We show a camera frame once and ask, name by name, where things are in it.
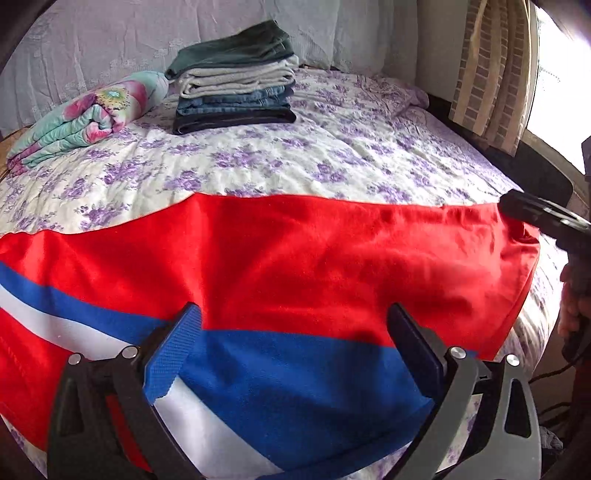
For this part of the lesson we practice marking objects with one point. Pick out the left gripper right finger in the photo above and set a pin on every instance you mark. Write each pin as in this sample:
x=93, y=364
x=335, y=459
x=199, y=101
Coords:
x=504, y=442

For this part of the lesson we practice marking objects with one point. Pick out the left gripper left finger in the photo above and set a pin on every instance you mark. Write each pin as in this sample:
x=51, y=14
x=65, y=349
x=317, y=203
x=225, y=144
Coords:
x=104, y=424

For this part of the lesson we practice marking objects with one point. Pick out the red track pants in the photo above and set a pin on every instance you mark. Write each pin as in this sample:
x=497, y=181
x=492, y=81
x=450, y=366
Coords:
x=294, y=375

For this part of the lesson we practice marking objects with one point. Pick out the beige checkered curtain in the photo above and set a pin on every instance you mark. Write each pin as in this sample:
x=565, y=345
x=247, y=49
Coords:
x=498, y=72

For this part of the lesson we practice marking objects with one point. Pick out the folded blue jeans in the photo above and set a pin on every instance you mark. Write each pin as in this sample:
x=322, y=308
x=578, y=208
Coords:
x=267, y=98

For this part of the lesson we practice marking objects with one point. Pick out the folded floral teal blanket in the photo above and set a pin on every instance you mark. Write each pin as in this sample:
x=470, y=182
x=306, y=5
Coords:
x=87, y=119

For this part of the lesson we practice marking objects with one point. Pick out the folded black pants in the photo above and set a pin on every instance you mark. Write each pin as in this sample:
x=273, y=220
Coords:
x=184, y=124

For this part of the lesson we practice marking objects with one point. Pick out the folded dark green pants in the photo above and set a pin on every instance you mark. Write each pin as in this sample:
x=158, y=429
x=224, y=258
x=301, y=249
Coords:
x=261, y=44

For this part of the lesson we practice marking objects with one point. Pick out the folded grey pants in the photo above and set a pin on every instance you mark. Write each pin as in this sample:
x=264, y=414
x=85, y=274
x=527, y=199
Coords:
x=200, y=82

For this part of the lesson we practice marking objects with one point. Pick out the white lace headboard cover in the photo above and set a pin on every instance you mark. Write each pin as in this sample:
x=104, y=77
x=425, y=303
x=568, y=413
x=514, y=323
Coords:
x=75, y=46

